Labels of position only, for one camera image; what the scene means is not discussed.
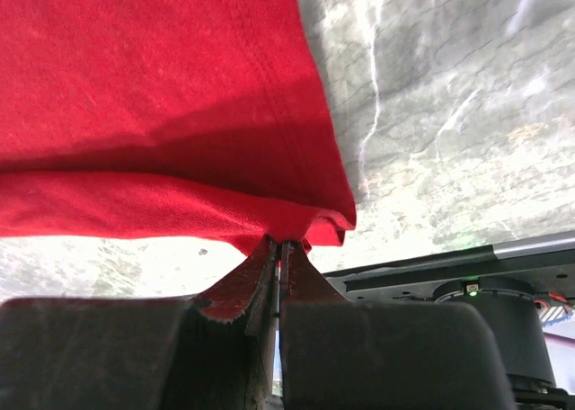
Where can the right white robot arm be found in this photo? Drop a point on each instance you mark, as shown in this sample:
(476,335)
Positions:
(458,330)

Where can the dark red t shirt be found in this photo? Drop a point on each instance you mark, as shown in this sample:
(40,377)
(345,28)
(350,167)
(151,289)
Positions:
(147,118)

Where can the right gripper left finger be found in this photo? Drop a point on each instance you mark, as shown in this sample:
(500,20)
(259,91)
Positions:
(244,297)

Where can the black base beam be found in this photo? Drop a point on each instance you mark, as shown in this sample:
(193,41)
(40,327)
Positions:
(546,263)

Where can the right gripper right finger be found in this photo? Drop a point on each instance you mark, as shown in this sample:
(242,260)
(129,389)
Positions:
(300,281)

